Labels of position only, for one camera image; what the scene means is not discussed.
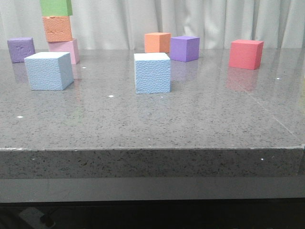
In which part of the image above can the light blue foam block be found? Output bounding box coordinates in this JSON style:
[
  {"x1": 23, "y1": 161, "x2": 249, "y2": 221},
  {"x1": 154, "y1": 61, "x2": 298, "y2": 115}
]
[
  {"x1": 24, "y1": 52, "x2": 74, "y2": 91},
  {"x1": 134, "y1": 52, "x2": 171, "y2": 94}
]

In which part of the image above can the orange smooth foam block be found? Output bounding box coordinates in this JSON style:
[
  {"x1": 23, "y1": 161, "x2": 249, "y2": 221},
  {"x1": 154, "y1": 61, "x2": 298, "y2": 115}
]
[{"x1": 144, "y1": 32, "x2": 171, "y2": 53}]

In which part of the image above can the purple smooth foam block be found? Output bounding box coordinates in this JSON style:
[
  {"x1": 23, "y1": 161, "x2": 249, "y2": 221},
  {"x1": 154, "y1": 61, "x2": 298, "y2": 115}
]
[{"x1": 170, "y1": 36, "x2": 200, "y2": 62}]

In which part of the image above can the pink foam block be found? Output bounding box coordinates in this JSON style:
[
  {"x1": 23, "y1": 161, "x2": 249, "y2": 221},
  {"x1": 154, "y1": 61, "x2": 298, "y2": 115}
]
[{"x1": 48, "y1": 38, "x2": 80, "y2": 64}]

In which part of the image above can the white pleated curtain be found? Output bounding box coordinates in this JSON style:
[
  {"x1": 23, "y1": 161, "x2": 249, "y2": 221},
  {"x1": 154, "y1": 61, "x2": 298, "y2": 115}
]
[{"x1": 0, "y1": 0, "x2": 305, "y2": 51}]

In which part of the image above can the red foam block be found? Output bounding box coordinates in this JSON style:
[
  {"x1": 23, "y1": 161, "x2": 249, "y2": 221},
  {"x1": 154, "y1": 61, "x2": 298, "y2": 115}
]
[{"x1": 228, "y1": 40, "x2": 264, "y2": 70}]

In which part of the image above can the orange textured foam block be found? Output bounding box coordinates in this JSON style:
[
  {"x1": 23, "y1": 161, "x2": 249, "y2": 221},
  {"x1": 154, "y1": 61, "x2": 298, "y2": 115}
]
[{"x1": 42, "y1": 16, "x2": 73, "y2": 42}]

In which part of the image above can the green foam block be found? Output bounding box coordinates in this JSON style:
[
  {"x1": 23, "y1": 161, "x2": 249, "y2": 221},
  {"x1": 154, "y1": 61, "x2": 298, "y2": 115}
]
[{"x1": 40, "y1": 0, "x2": 72, "y2": 16}]

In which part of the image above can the purple textured foam block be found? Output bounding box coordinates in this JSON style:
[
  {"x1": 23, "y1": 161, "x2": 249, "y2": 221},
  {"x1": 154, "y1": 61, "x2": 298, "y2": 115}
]
[{"x1": 7, "y1": 37, "x2": 36, "y2": 63}]

